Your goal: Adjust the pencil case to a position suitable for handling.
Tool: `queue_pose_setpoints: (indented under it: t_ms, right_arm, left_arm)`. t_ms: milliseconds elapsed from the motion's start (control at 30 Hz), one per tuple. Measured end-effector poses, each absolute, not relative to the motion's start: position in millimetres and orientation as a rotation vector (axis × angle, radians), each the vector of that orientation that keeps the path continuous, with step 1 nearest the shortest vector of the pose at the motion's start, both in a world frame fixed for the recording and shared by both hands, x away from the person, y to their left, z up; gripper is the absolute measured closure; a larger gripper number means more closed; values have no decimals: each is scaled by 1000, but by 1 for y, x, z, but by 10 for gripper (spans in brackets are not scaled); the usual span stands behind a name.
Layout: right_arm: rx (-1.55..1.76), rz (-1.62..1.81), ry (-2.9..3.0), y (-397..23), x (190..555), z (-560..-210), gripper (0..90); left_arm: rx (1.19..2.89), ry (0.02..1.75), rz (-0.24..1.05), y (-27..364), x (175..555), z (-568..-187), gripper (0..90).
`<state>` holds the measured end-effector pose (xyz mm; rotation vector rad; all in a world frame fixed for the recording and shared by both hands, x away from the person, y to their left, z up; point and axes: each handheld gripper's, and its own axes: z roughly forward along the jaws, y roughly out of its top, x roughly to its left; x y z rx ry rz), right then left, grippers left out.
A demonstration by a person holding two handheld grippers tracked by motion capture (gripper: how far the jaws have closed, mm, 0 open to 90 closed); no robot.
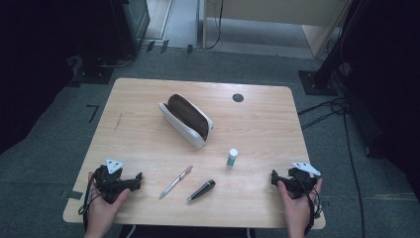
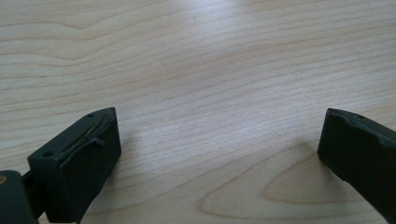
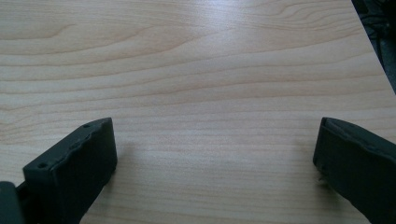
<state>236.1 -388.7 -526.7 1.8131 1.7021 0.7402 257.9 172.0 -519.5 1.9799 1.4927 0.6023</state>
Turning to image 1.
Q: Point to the dark cabinet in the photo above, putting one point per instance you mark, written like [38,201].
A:
[130,23]

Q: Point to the black stand base plate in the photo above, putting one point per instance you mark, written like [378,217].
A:
[315,82]
[94,71]

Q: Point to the black pen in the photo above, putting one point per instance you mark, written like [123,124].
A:
[201,191]

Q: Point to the white glue stick green label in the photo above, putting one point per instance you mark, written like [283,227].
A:
[232,157]

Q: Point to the person's left hand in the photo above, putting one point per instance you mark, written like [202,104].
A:
[102,211]

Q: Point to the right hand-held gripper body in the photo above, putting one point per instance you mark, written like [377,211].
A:
[298,181]

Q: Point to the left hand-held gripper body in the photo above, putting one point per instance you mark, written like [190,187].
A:
[110,185]

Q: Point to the white pencil case brown lining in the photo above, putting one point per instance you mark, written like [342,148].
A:
[188,120]

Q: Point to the person's right hand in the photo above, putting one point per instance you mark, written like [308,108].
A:
[297,211]

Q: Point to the dark round table grommet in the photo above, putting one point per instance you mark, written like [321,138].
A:
[237,97]

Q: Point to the person's dark clothing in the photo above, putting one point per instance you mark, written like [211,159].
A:
[185,232]

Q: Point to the clear ballpoint pen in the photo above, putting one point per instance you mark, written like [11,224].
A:
[176,182]

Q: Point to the beige wooden furniture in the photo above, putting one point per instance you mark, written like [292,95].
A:
[280,13]

